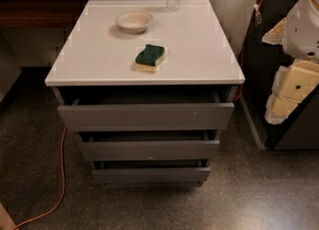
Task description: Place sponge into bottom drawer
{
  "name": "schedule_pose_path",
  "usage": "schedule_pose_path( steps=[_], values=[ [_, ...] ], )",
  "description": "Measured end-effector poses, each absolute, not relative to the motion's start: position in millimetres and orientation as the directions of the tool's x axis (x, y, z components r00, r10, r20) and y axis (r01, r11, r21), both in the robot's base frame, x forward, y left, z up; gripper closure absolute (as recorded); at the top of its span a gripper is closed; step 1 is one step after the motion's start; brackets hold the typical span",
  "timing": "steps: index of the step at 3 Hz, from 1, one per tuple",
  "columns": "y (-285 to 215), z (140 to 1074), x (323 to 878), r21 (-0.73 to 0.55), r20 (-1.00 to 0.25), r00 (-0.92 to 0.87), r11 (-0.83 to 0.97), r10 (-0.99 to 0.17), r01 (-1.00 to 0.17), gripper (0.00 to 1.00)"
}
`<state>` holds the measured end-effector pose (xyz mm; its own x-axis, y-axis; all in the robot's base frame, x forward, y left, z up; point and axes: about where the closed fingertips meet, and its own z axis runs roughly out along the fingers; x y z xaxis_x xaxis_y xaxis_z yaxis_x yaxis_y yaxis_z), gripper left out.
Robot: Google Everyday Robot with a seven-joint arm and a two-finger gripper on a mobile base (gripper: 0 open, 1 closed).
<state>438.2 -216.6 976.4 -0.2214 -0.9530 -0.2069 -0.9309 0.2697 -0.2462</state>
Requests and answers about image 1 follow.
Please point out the grey drawer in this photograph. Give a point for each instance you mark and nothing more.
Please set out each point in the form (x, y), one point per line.
(147, 117)
(148, 145)
(142, 172)

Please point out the grey middle drawer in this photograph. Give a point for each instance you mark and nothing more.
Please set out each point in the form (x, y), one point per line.
(148, 145)

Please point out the white paper bowl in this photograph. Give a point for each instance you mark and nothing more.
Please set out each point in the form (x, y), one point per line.
(135, 22)

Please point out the green and yellow sponge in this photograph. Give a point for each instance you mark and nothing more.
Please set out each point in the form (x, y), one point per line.
(149, 59)

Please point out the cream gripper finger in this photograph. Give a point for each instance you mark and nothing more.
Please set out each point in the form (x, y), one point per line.
(275, 36)
(291, 86)

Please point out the grey top drawer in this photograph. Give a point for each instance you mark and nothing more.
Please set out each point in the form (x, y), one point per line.
(147, 117)

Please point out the white top drawer cabinet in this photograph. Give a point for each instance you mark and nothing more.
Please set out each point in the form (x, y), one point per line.
(97, 64)

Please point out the grey bottom drawer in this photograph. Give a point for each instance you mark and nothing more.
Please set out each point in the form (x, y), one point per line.
(142, 172)

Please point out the dark wooden bench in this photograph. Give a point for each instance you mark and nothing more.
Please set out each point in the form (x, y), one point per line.
(40, 13)

